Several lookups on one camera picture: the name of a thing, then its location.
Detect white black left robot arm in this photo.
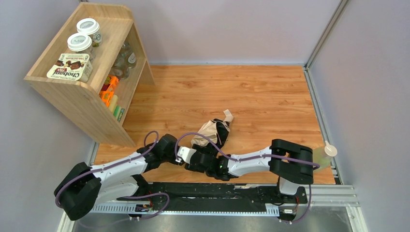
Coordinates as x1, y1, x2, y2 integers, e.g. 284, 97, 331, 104
54, 134, 177, 220

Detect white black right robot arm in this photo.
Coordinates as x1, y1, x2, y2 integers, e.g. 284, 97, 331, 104
176, 139, 318, 205

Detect green box on shelf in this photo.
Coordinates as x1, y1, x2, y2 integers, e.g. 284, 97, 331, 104
113, 105, 125, 122

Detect orange box on shelf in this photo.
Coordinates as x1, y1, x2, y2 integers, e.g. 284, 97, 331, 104
99, 75, 119, 107

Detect glass jars in shelf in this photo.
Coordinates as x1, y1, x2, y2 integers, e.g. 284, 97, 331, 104
110, 42, 136, 80

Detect wooden shelf unit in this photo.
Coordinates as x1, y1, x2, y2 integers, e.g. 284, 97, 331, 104
25, 2, 154, 147

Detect pale green pump bottle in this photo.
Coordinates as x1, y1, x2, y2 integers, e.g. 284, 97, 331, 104
313, 140, 337, 171

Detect Chobani yogurt pack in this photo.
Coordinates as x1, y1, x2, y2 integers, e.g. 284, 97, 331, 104
46, 53, 93, 83

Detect front white-lidded jar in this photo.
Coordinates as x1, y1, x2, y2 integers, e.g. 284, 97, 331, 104
67, 32, 95, 61

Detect white-lidded jar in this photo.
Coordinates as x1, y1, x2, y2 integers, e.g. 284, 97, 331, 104
67, 32, 95, 61
76, 18, 102, 47

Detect back white-lidded jar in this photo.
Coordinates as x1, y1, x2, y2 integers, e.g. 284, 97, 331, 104
76, 18, 102, 47

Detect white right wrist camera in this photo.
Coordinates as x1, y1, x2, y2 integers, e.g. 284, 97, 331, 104
176, 146, 197, 164

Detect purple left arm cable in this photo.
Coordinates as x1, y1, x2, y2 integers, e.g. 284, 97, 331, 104
55, 130, 160, 209

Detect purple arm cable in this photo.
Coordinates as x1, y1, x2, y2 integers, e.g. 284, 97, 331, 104
174, 131, 321, 224
55, 130, 160, 209

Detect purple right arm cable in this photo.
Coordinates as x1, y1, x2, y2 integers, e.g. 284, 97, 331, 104
174, 131, 321, 224

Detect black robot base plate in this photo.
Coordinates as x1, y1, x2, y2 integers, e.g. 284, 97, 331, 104
136, 182, 308, 213

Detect aluminium frame rail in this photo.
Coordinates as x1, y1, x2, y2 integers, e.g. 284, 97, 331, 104
58, 181, 369, 232

